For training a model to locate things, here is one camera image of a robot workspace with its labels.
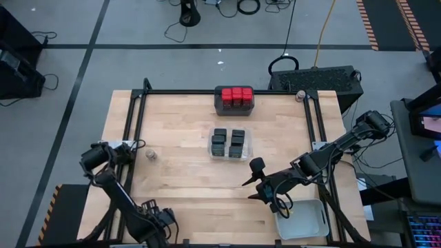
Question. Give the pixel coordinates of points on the dark grey translucent bin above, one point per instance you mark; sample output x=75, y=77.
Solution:
x=234, y=112

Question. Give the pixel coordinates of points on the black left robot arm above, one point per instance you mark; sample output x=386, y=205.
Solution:
x=117, y=193

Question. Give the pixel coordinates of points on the black computer keyboard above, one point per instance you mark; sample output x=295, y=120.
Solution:
x=425, y=232

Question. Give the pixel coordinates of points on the black floor stand base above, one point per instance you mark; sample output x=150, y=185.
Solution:
x=189, y=17

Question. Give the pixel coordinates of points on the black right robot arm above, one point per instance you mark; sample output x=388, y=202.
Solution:
x=324, y=156

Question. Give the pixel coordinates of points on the black equipment case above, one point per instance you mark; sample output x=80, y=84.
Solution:
x=20, y=79
x=17, y=34

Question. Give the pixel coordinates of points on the clear plastic bin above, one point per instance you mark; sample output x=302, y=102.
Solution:
x=248, y=151

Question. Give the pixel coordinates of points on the small black desk device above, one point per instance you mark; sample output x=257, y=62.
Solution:
x=428, y=153

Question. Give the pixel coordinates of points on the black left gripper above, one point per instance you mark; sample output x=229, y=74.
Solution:
x=164, y=222

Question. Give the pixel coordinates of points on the grey desk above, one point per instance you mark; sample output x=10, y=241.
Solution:
x=420, y=179

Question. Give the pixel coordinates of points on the black aluminium table frame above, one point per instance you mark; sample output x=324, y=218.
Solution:
x=193, y=92

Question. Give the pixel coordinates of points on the black perforated computer case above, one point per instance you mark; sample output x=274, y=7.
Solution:
x=315, y=81

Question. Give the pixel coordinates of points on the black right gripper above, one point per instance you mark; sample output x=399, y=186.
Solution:
x=275, y=182

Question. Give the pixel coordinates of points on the white plastic bin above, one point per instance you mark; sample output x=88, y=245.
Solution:
x=303, y=224

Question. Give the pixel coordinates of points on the black mat with orange stripes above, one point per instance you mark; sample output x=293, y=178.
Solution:
x=386, y=20
x=69, y=213

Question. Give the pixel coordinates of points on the black computer monitor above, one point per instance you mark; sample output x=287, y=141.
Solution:
x=423, y=103

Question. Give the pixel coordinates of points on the glass spice jar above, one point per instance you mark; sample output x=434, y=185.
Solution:
x=151, y=154
x=300, y=95

